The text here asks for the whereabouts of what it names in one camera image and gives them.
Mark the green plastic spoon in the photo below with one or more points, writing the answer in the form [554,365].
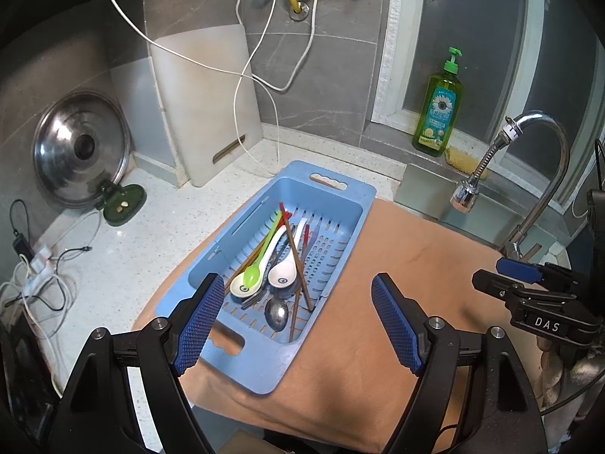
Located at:
[253,275]

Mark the black appliance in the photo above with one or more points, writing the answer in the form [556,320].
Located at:
[23,378]

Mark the green pot lid holder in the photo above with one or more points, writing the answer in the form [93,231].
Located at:
[125,203]

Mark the orange mat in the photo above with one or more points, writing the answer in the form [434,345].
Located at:
[401,246]

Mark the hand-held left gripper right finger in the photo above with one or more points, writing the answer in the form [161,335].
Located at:
[397,326]

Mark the person's right hand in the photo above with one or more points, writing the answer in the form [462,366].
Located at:
[553,373]

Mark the frosted glass window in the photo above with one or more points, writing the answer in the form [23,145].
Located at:
[496,56]

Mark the blue plastic drain basket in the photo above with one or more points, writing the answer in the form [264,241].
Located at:
[331,184]

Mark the black power adapter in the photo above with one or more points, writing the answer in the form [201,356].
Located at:
[22,243]

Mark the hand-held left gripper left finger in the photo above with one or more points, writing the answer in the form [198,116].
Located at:
[198,326]

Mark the metal spoon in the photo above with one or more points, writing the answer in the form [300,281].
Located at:
[276,314]

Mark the white ceramic spoon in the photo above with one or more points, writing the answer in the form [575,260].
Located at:
[238,289]
[288,269]

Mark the green dish soap bottle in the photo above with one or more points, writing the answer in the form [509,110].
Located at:
[437,113]

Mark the stainless steel pot lid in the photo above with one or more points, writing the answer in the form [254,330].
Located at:
[80,146]

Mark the chrome faucet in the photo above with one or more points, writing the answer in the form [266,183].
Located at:
[557,151]

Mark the white power strip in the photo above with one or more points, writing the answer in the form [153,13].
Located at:
[38,269]

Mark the yellow sponge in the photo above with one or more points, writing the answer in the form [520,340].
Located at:
[465,161]

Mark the metal fork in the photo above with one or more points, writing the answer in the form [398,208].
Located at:
[255,299]

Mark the white cutting board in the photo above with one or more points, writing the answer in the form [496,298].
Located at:
[208,104]

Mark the translucent splash guard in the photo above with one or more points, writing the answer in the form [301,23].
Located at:
[420,191]

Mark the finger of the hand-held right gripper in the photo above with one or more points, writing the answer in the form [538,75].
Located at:
[494,283]
[520,269]

